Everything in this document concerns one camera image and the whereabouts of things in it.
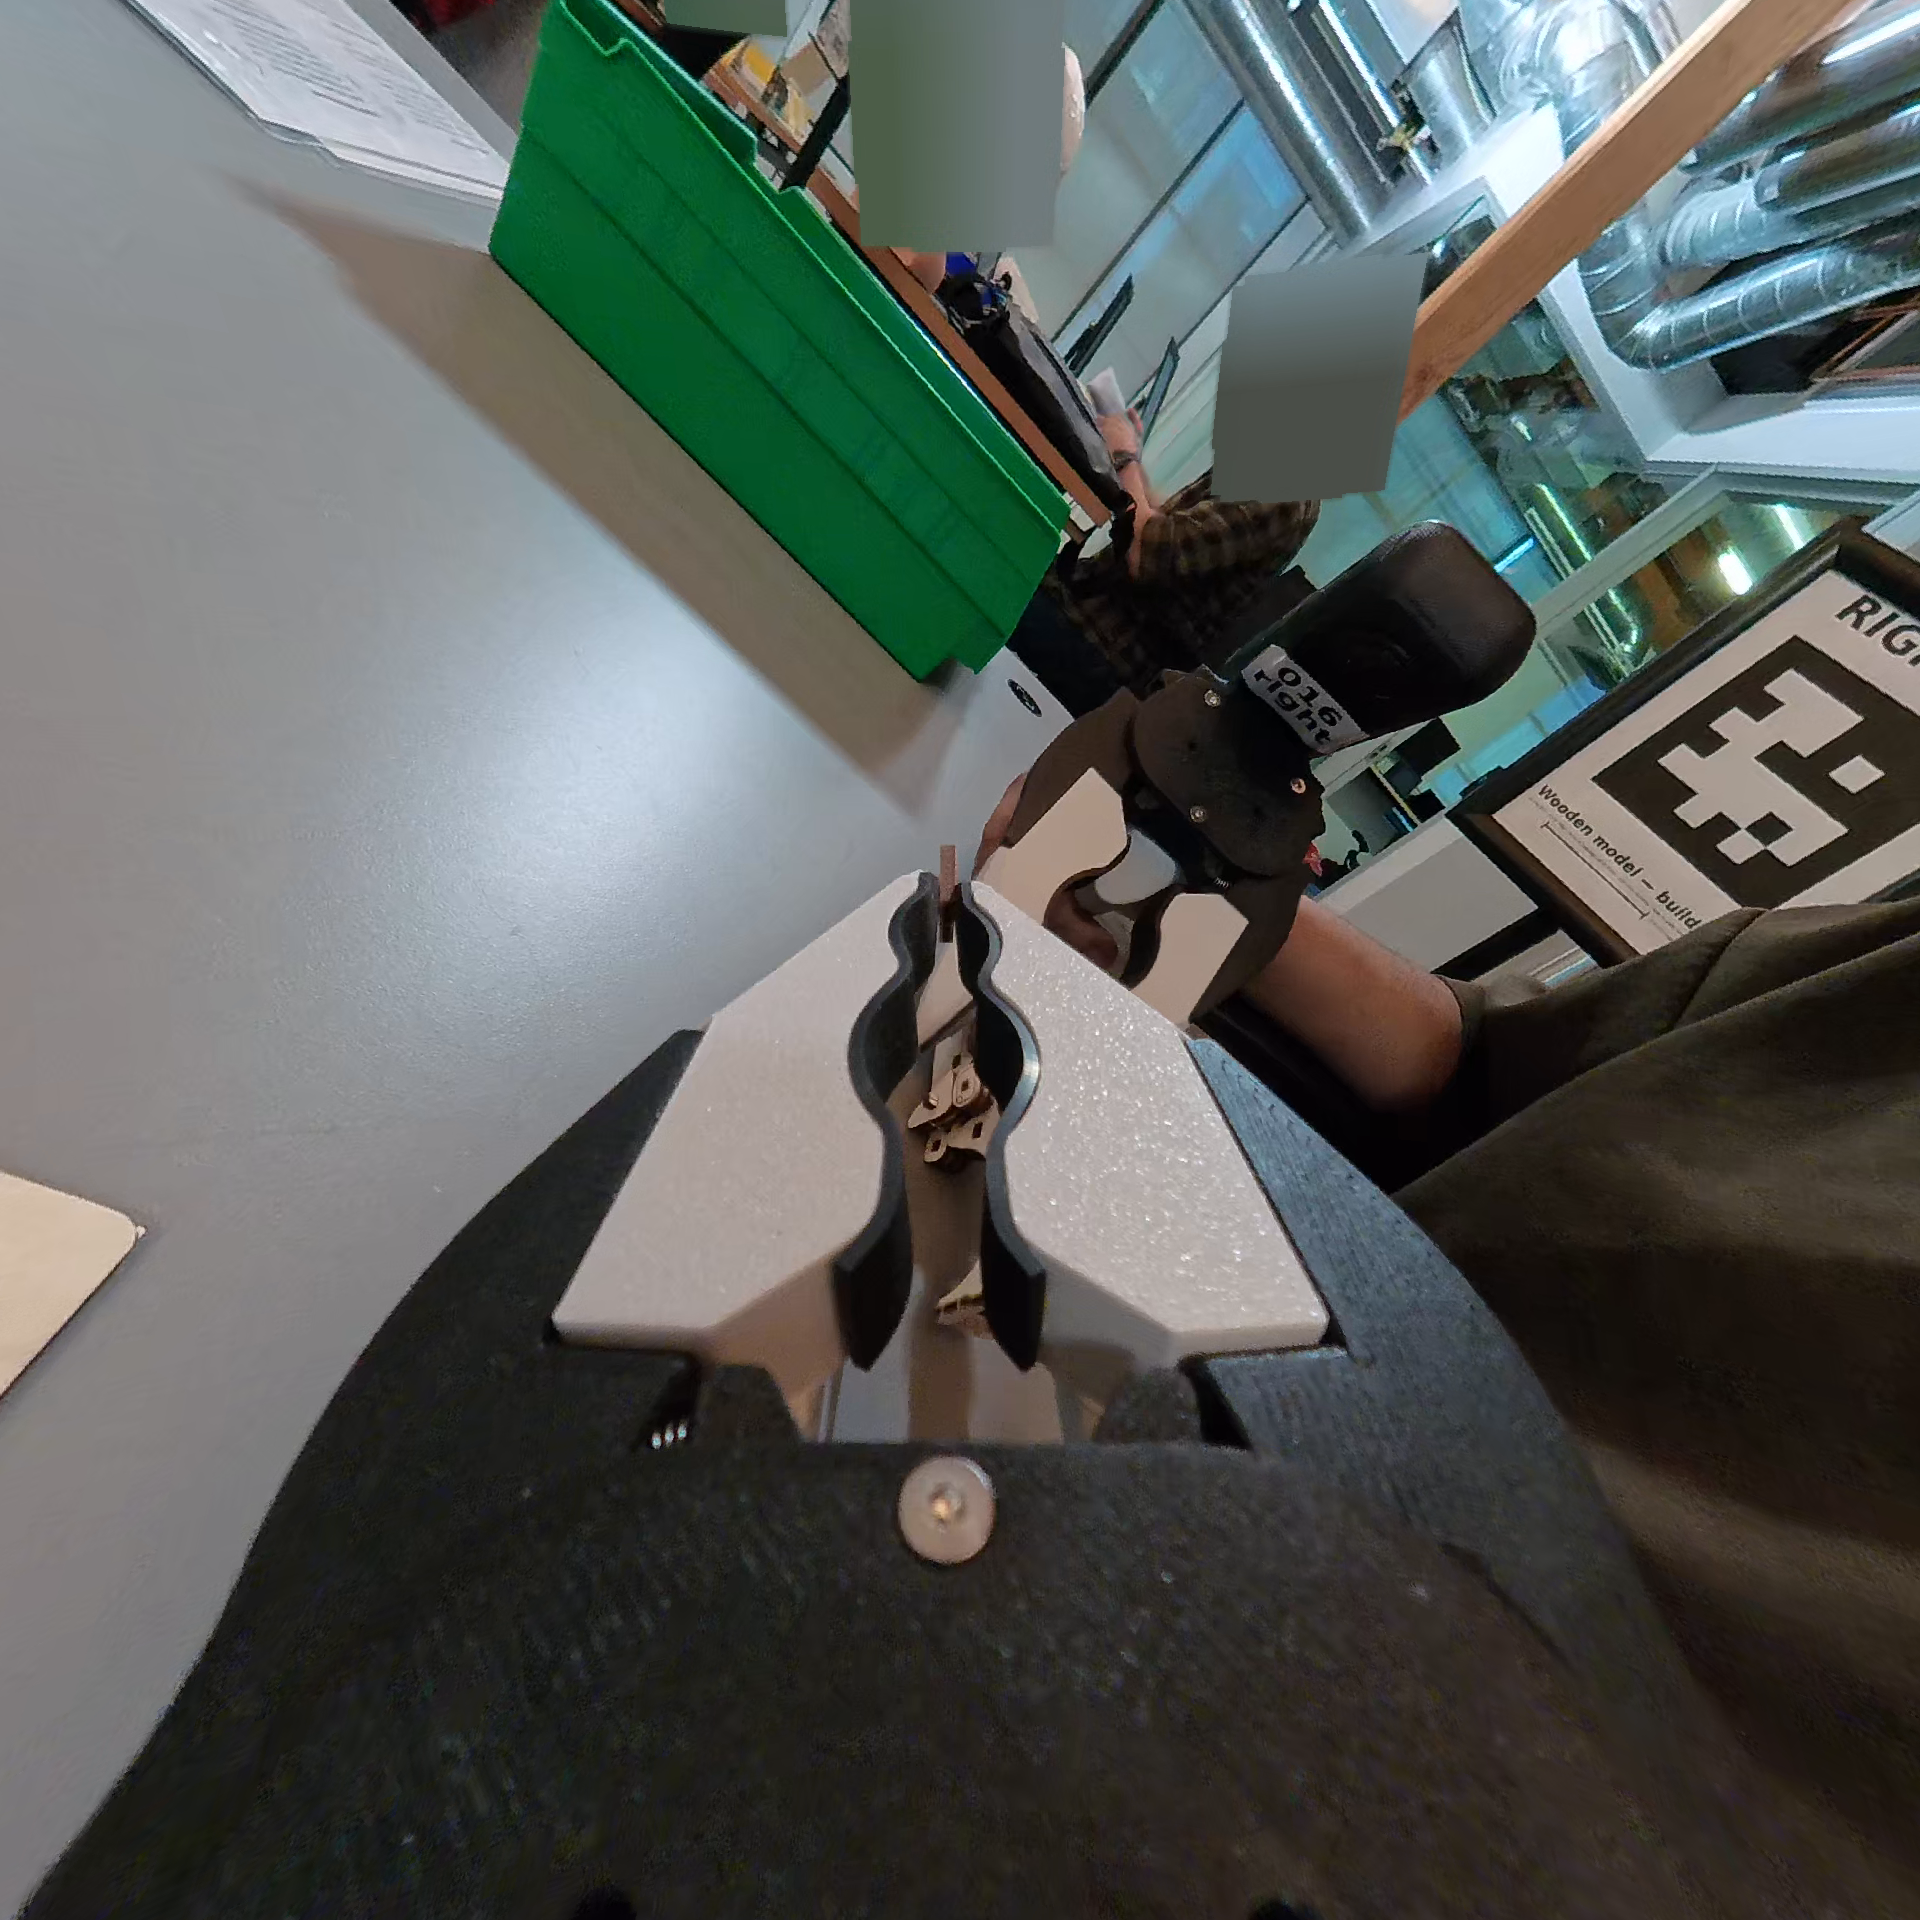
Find another person's forearm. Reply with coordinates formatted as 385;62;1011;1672
1095;402;1176;528

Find silver metal pipe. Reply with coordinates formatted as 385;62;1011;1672
1200;0;1445;233

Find person's olive shirt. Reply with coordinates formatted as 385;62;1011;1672
1387;897;1920;1920

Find person's right forearm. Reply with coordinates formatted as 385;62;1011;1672
1267;902;1469;1115

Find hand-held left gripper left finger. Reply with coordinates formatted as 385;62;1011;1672
549;872;952;1444

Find person's right hand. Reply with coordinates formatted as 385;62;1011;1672
977;777;1143;985

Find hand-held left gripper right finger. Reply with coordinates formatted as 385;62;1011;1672
954;883;1337;1444

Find pale flat board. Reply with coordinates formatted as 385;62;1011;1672
0;1170;144;1402

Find silver ventilation duct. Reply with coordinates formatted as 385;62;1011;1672
1576;143;1920;375

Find wooden beam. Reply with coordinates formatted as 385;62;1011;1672
1409;0;1864;425

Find white paper sheets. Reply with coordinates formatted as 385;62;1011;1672
129;0;512;203

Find black bag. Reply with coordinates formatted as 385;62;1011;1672
983;276;1135;505

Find green plastic bin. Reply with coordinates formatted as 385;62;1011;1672
490;0;1071;683

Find framed black-and-white marker sign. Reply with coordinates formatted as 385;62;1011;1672
1451;522;1920;964

